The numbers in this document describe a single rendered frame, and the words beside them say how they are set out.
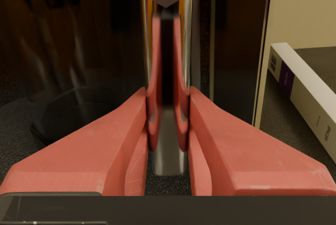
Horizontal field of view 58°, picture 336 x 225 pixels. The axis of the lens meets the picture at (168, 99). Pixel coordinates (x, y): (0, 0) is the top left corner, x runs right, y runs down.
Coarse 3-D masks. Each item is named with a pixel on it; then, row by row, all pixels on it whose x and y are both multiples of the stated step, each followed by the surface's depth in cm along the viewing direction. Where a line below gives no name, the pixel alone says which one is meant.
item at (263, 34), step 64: (0, 0) 14; (64, 0) 14; (128, 0) 14; (256, 0) 14; (0, 64) 15; (64, 64) 15; (128, 64) 15; (192, 64) 15; (256, 64) 15; (0, 128) 18; (64, 128) 18
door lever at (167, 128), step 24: (144, 0) 9; (168, 0) 8; (192, 0) 9; (144, 24) 9; (168, 24) 9; (144, 48) 10; (168, 48) 9; (144, 72) 10; (168, 72) 10; (168, 96) 10; (168, 120) 11; (168, 144) 12; (168, 168) 13
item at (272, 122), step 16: (304, 48) 60; (320, 48) 59; (320, 64) 54; (272, 80) 51; (272, 96) 48; (272, 112) 44; (288, 112) 44; (272, 128) 41; (288, 128) 41; (304, 128) 41; (288, 144) 39; (304, 144) 39; (320, 144) 38; (320, 160) 36
